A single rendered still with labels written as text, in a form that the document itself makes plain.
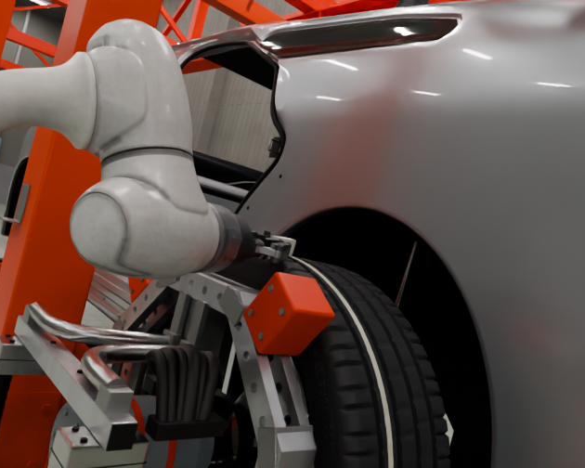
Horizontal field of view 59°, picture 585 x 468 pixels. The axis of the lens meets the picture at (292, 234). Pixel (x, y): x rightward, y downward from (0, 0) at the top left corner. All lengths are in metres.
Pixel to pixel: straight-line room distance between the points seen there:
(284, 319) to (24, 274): 0.73
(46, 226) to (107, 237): 0.73
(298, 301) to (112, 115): 0.31
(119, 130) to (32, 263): 0.72
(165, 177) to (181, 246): 0.07
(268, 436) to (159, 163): 0.35
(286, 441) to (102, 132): 0.41
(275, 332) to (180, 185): 0.23
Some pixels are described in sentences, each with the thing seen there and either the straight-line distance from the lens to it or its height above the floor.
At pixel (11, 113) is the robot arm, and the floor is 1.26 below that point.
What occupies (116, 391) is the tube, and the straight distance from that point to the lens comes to 0.62.
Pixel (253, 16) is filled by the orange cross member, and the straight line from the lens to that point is 3.92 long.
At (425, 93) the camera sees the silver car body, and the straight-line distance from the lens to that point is 1.12.
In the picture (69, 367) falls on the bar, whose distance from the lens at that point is 0.75.
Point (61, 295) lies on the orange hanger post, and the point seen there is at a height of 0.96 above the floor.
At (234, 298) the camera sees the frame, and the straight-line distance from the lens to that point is 0.75.
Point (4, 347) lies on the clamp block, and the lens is 0.92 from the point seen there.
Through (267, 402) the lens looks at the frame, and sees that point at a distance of 0.68.
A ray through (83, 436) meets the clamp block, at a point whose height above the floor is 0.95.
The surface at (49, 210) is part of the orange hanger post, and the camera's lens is 1.24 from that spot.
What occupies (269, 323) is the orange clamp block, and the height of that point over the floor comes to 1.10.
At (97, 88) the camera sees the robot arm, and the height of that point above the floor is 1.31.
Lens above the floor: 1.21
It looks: 1 degrees up
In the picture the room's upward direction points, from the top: 14 degrees clockwise
